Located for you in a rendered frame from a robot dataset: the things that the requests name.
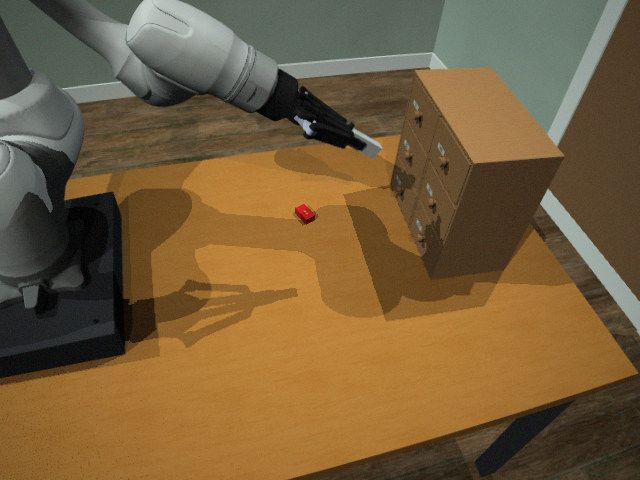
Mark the small brown chest of drawers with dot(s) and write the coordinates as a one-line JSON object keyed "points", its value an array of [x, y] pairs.
{"points": [[513, 163]]}

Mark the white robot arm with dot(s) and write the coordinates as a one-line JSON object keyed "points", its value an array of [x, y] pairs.
{"points": [[189, 53]]}

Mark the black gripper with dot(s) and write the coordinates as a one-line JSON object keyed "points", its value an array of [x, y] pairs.
{"points": [[319, 121]]}

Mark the small red block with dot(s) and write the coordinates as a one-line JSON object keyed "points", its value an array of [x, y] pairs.
{"points": [[305, 214]]}

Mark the dark brown drawer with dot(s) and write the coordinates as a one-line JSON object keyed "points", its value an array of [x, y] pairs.
{"points": [[440, 207], [430, 246], [410, 146], [425, 119], [402, 183], [447, 152]]}

